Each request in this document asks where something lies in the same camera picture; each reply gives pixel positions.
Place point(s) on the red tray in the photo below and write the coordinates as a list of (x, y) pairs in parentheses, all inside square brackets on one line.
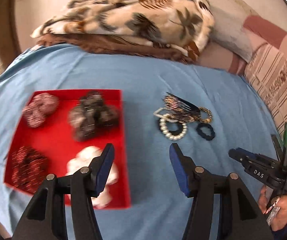
[(54, 139)]

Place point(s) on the floral beige brown blanket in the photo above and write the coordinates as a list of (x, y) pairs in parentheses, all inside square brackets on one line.
[(176, 30)]

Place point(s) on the white pillow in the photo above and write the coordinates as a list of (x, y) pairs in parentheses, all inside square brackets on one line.
[(229, 32)]

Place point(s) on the grey black scrunchie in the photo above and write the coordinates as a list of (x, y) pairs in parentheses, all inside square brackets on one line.
[(90, 115)]

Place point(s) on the pink white scrunchie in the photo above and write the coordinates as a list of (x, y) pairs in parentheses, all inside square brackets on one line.
[(41, 106)]

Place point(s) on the light blue bed sheet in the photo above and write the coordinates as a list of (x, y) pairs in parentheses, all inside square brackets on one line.
[(159, 209)]

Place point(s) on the red black scrunchie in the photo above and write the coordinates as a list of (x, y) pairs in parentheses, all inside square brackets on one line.
[(29, 169)]

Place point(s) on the striped pink pillow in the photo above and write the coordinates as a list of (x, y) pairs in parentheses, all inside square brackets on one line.
[(266, 72)]

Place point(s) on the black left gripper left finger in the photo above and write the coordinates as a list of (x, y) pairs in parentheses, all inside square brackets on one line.
[(44, 216)]

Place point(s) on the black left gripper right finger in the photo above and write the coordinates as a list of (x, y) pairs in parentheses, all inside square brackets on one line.
[(240, 216)]

